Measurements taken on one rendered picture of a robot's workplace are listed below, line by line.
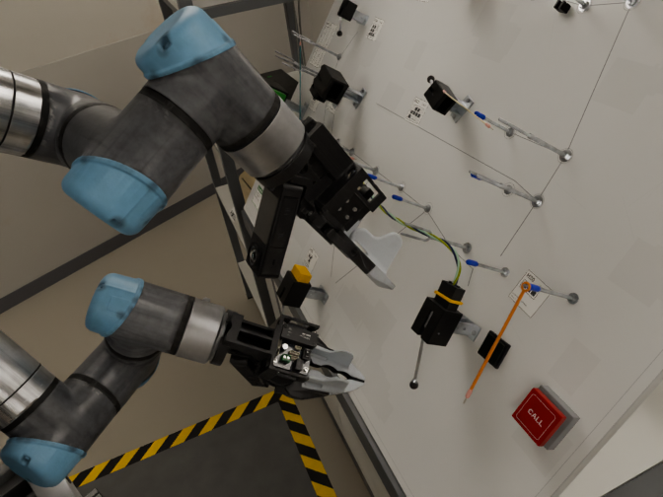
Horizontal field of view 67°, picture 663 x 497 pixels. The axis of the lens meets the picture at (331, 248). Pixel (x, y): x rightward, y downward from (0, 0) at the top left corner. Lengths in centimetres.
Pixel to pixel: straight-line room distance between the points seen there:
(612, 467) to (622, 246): 49
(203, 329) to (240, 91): 29
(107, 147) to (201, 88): 9
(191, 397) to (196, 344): 164
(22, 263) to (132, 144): 277
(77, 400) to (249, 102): 40
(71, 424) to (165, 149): 36
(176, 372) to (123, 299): 178
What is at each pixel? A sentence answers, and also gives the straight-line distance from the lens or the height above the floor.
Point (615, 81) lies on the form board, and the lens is 79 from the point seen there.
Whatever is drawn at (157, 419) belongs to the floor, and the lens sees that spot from 226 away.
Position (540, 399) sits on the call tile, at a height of 113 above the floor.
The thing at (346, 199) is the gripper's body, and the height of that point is 140.
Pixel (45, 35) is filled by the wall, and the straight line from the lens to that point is 299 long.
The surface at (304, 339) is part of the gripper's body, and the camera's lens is 63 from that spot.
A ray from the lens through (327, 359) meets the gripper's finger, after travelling 70.
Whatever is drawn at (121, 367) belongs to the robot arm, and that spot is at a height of 122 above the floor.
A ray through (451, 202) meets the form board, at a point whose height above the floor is 121.
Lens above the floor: 168
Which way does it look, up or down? 37 degrees down
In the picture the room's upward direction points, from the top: 9 degrees counter-clockwise
